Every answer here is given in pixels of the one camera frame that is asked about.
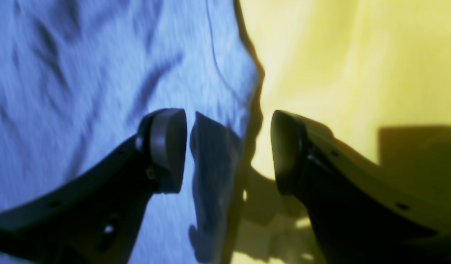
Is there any grey t-shirt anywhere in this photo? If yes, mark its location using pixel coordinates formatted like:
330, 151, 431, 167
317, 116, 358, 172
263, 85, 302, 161
0, 0, 261, 264

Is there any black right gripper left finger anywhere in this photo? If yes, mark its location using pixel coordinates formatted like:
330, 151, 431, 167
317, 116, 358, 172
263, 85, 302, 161
0, 108, 187, 264

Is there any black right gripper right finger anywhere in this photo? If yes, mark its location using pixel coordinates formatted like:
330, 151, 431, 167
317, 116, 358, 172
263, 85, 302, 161
271, 110, 451, 264

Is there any yellow table cloth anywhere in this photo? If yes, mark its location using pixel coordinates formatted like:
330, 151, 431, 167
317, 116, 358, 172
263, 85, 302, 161
219, 0, 451, 264

